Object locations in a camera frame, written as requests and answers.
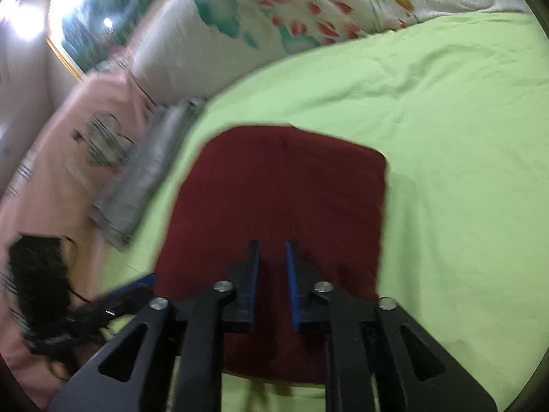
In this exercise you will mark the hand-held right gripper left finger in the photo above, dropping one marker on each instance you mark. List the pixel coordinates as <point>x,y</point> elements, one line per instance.
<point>254,274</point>

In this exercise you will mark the white floral quilt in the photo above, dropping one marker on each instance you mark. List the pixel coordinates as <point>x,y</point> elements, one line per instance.
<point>300,8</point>

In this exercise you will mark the light green bed sheet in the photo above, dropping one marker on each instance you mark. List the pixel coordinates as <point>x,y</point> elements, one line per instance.
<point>450,137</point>

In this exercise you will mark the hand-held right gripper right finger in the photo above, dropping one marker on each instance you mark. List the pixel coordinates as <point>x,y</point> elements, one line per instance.
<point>292,283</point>

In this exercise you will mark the folded grey towel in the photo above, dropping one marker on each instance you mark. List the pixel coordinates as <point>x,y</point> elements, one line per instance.
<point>146,171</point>

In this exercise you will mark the dark red garment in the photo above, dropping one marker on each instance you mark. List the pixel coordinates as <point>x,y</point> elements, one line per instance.
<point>278,189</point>

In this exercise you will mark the bright lamp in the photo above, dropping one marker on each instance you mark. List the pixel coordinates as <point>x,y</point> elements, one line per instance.
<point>19,13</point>

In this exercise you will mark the pink cloth with plaid print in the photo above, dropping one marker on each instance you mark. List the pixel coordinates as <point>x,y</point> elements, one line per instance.
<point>55,171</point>

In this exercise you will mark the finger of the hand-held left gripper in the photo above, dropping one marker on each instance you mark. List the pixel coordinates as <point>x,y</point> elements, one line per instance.
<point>128,294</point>

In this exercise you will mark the gold framed picture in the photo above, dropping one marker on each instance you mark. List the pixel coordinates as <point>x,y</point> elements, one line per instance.
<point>94,25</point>

